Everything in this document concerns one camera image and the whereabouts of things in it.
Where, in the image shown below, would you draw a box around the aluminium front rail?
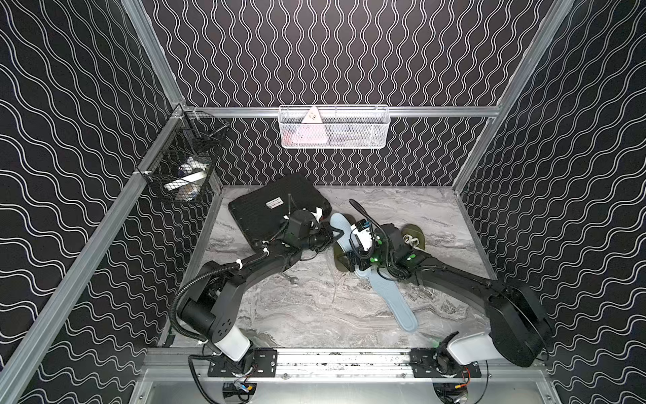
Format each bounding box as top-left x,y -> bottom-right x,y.
139,348 -> 547,384

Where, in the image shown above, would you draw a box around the black plastic tool case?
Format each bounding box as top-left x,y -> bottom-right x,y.
228,173 -> 332,251

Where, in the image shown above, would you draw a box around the black wire wall basket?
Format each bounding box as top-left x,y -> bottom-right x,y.
143,110 -> 231,205

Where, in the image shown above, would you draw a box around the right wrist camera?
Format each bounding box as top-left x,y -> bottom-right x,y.
350,219 -> 374,259

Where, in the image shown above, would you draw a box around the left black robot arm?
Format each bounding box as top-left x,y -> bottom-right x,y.
169,225 -> 337,362

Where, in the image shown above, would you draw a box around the light blue insole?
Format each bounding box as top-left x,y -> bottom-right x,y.
368,268 -> 419,333
330,213 -> 371,279

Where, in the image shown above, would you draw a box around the pink triangular card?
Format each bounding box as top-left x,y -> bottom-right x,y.
291,106 -> 329,148

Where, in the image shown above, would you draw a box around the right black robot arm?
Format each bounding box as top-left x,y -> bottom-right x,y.
372,224 -> 554,374

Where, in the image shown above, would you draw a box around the white items in black basket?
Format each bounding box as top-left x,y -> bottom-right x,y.
163,157 -> 210,202

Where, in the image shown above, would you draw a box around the green canvas shoe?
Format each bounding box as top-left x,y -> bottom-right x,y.
330,212 -> 356,272
401,224 -> 426,250

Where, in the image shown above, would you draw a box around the white wire wall basket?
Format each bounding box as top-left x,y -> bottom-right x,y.
278,104 -> 391,149

